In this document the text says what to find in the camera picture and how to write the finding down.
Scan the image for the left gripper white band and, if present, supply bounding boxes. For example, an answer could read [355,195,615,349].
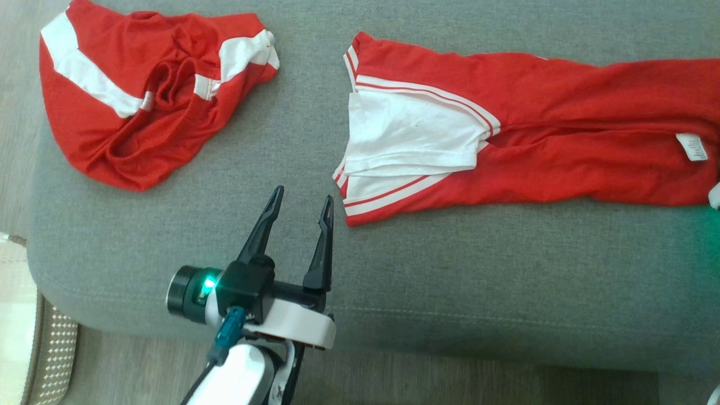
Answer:
[236,186,338,351]

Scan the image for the red white basketball jersey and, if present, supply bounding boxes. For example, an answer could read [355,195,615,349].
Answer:
[332,31,720,228]

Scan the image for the grey fabric sofa cushion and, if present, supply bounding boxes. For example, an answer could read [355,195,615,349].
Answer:
[27,0,720,375]

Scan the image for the red white basketball shorts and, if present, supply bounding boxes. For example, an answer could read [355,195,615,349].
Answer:
[38,0,281,192]

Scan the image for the beige patterned rug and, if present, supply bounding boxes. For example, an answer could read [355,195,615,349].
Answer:
[0,232,80,405]

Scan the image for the blue left camera cable plug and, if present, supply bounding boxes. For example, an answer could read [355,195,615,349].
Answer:
[206,306,248,367]

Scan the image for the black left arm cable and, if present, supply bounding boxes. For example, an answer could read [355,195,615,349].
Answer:
[179,360,221,405]

